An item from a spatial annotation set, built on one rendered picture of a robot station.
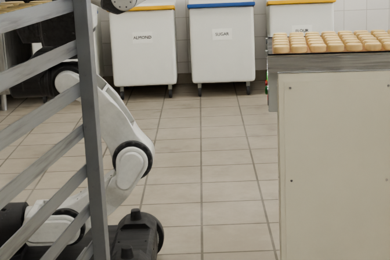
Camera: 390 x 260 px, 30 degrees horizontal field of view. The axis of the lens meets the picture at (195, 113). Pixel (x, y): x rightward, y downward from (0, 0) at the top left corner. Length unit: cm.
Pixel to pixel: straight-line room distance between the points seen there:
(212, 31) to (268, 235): 294
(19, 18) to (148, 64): 469
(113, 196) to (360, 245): 86
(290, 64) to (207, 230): 118
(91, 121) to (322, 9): 449
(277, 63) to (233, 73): 361
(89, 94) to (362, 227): 123
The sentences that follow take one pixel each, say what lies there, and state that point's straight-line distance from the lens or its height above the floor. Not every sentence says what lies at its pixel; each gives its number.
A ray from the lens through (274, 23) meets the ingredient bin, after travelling 591.
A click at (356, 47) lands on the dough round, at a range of 232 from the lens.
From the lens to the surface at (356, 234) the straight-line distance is 249.
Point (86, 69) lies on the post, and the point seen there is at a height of 100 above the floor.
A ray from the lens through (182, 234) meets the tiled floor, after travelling 325.
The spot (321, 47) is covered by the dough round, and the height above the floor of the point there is 92.
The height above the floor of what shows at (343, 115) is 70.
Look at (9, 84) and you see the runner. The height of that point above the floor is 104.
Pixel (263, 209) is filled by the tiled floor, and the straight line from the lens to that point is 351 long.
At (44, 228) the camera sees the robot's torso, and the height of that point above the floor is 30.
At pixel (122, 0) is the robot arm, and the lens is 216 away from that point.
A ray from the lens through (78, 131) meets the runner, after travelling 155.
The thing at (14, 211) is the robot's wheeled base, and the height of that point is 34.
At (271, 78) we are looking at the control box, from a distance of 238.
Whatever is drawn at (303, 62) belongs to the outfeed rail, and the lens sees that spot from 233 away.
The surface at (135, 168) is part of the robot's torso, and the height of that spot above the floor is 50.
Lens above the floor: 126
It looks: 13 degrees down
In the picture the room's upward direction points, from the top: 3 degrees counter-clockwise
